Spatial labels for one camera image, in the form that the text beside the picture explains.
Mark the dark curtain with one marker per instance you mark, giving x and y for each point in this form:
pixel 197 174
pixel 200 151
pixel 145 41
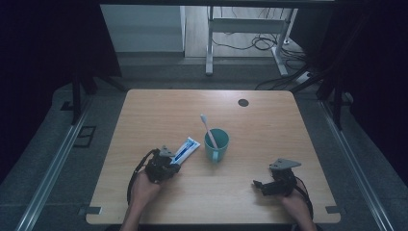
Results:
pixel 378 64
pixel 38 48

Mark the metal floor rail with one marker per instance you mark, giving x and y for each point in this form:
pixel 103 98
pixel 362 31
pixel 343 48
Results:
pixel 356 173
pixel 48 179

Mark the pink toothbrush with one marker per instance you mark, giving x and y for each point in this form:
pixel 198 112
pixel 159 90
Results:
pixel 208 130

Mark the teal cup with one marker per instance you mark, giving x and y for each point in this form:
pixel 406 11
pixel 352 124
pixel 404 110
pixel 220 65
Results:
pixel 216 147

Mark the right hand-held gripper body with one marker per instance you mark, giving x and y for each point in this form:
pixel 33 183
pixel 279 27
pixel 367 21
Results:
pixel 282 184

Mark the white power strip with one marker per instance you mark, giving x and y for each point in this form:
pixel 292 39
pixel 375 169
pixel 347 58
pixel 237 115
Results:
pixel 304 77

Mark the white partition panel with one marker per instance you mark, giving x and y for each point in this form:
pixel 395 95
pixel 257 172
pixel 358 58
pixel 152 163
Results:
pixel 141 29

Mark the white metal desk frame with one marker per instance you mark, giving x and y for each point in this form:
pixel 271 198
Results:
pixel 210 48

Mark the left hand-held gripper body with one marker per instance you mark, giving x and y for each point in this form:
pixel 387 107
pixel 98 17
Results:
pixel 158 168

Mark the black metal stand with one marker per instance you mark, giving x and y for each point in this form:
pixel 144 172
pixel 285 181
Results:
pixel 76 99
pixel 336 102

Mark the person's left hand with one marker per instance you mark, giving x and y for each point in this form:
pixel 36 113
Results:
pixel 144 189

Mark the person's right hand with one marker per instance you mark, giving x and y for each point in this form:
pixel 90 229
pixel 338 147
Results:
pixel 296 205

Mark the white and blue toothpaste tube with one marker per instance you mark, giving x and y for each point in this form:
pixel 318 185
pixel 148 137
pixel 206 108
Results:
pixel 186 150

